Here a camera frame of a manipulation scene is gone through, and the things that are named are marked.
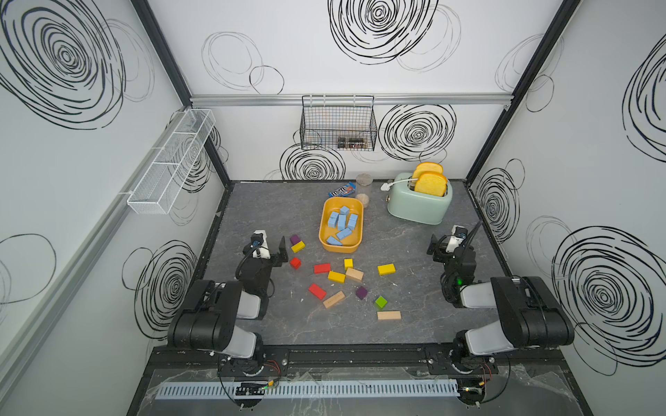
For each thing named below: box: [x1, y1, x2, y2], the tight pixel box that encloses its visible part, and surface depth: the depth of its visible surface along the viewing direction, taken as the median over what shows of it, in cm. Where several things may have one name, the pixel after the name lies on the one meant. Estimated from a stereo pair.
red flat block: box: [313, 262, 333, 274], surface depth 93 cm
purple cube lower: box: [355, 286, 368, 300], surface depth 89 cm
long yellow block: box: [327, 270, 347, 284], surface depth 92 cm
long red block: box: [308, 282, 327, 301], surface depth 89 cm
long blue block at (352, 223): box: [348, 213, 359, 231], surface depth 104 cm
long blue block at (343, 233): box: [336, 227, 353, 241], surface depth 102 cm
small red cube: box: [289, 256, 302, 271], surface depth 94 cm
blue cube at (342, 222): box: [337, 214, 347, 231], surface depth 104 cm
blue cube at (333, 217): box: [327, 211, 340, 228], surface depth 104 cm
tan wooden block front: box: [376, 310, 402, 320], surface depth 84 cm
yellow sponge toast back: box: [412, 162, 444, 179], surface depth 97 cm
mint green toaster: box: [387, 172, 454, 226], surface depth 98 cm
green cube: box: [374, 295, 388, 310], surface depth 84 cm
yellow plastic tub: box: [318, 196, 365, 254], surface depth 104 cm
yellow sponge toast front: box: [414, 172, 448, 197], surface depth 96 cm
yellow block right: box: [377, 263, 397, 276], surface depth 93 cm
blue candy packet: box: [327, 181, 357, 198], surface depth 118 cm
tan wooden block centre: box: [345, 267, 365, 283], surface depth 91 cm
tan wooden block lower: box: [322, 290, 346, 309], surface depth 86 cm
